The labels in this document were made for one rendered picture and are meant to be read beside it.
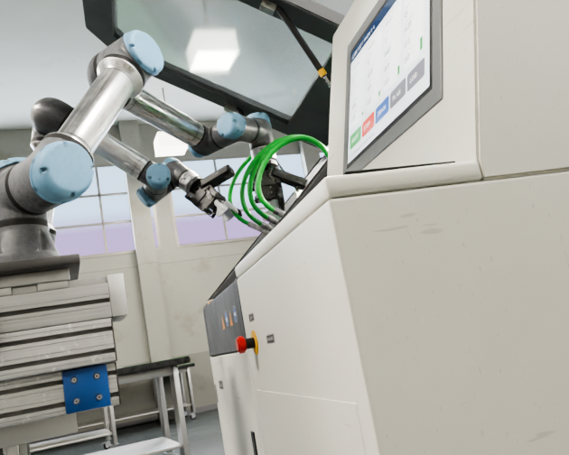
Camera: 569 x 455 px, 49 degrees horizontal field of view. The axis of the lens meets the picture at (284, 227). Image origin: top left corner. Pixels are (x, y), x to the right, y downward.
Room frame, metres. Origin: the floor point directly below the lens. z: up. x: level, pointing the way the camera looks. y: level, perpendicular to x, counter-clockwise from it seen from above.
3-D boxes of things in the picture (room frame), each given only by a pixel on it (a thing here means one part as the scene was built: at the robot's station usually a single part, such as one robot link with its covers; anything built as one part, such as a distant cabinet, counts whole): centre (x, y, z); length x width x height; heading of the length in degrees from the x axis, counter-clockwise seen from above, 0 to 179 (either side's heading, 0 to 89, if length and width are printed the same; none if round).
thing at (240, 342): (1.32, 0.12, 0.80); 0.05 x 0.04 x 0.05; 16
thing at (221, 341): (1.76, 0.20, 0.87); 0.62 x 0.04 x 0.16; 16
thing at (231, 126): (1.75, 0.10, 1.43); 0.11 x 0.11 x 0.08; 54
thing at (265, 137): (1.81, 0.02, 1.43); 0.09 x 0.08 x 0.11; 144
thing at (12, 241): (1.30, 0.56, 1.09); 0.15 x 0.15 x 0.10
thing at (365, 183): (1.11, -0.07, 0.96); 0.70 x 0.22 x 0.03; 16
